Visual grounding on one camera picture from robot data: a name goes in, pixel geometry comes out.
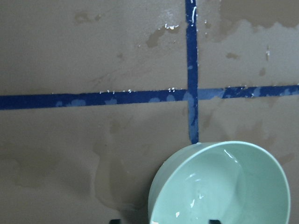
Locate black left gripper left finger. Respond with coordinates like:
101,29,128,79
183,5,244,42
110,219,120,224

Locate light green bowl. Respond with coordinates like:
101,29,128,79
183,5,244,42
148,141,291,224

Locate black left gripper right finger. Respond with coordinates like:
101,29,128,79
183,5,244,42
209,219,221,224

